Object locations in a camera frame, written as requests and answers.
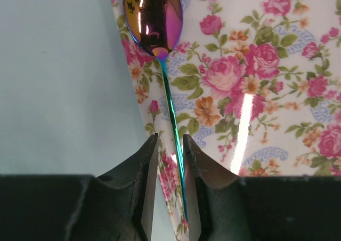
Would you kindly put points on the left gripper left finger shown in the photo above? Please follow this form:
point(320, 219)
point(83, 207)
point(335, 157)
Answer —
point(118, 204)

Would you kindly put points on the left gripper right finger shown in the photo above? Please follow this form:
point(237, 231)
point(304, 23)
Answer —
point(216, 207)

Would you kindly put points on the iridescent rainbow spoon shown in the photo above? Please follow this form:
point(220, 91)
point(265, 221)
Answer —
point(156, 26)

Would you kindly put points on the floral rectangular tray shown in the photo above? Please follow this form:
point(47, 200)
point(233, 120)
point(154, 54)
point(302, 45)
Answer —
point(256, 83)

